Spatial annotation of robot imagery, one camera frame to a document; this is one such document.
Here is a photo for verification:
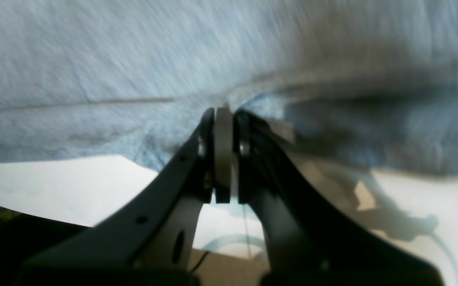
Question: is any grey t-shirt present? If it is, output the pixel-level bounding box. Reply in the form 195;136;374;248
0;0;458;176

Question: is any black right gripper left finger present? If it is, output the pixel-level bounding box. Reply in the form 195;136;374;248
15;108;215;286

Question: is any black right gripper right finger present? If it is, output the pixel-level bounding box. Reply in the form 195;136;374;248
235;112;444;286

